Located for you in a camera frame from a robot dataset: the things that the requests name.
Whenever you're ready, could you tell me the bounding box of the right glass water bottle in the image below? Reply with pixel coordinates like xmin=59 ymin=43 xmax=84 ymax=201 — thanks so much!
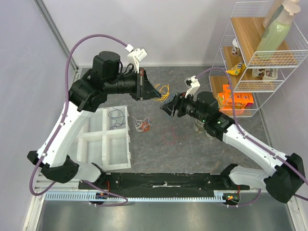
xmin=206 ymin=130 xmax=216 ymax=139

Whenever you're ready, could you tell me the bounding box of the orange snack box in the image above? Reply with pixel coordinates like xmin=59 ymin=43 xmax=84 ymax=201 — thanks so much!
xmin=216 ymin=84 xmax=254 ymax=116

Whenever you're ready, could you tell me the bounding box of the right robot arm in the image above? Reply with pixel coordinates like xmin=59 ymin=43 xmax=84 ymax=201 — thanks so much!
xmin=160 ymin=91 xmax=307 ymax=203

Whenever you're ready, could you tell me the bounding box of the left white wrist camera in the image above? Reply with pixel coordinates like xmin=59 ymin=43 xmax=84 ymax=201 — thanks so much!
xmin=125 ymin=44 xmax=148 ymax=73

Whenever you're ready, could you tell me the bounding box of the yellow snack bag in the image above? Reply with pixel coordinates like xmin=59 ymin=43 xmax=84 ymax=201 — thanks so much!
xmin=226 ymin=61 xmax=246 ymax=76

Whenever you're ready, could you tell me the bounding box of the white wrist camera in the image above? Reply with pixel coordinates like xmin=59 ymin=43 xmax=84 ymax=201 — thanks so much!
xmin=125 ymin=44 xmax=148 ymax=73
xmin=184 ymin=76 xmax=200 ymax=98

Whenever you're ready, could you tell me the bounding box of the white wire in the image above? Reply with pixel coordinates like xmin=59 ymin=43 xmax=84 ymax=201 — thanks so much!
xmin=129 ymin=115 xmax=153 ymax=133

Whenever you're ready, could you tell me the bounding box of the aluminium corner post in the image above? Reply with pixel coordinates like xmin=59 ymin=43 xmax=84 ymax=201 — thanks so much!
xmin=33 ymin=0 xmax=70 ymax=57

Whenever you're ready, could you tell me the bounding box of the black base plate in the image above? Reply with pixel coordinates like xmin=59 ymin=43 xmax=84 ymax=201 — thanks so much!
xmin=93 ymin=172 xmax=250 ymax=198

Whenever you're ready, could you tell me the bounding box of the white wire shelf rack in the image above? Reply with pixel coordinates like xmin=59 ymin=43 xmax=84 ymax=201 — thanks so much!
xmin=209 ymin=1 xmax=308 ymax=117

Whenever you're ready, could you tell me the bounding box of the green lotion pump bottle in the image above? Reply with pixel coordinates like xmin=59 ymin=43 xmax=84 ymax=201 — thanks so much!
xmin=256 ymin=0 xmax=301 ymax=60

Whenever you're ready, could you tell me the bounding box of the pink wire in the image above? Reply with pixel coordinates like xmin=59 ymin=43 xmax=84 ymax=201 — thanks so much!
xmin=154 ymin=125 xmax=182 ymax=145

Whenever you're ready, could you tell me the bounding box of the small white cup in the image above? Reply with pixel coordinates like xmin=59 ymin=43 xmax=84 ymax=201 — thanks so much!
xmin=231 ymin=38 xmax=241 ymax=56

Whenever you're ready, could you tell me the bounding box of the left glass water bottle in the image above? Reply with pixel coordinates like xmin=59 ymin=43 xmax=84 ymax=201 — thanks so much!
xmin=193 ymin=119 xmax=205 ymax=133

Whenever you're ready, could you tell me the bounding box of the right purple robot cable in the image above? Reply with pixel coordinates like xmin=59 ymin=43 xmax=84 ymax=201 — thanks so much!
xmin=196 ymin=67 xmax=308 ymax=207

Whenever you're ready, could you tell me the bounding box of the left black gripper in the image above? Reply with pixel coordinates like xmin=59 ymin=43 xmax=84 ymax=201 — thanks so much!
xmin=105 ymin=67 xmax=162 ymax=101

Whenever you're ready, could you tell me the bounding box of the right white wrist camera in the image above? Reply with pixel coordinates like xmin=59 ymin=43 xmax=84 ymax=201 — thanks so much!
xmin=184 ymin=76 xmax=200 ymax=98

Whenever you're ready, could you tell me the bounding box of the white compartment tray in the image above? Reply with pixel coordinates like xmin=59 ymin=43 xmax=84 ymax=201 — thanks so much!
xmin=68 ymin=105 xmax=131 ymax=171

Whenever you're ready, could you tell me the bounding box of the glass water bottle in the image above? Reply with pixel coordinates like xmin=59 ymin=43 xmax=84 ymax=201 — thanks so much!
xmin=193 ymin=119 xmax=205 ymax=133
xmin=206 ymin=130 xmax=216 ymax=139

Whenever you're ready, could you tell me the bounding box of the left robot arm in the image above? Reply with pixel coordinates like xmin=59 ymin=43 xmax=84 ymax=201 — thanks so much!
xmin=27 ymin=48 xmax=161 ymax=189

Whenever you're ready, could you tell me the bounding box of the beige pump bottle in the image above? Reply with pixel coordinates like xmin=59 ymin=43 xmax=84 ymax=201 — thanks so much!
xmin=263 ymin=0 xmax=298 ymax=29

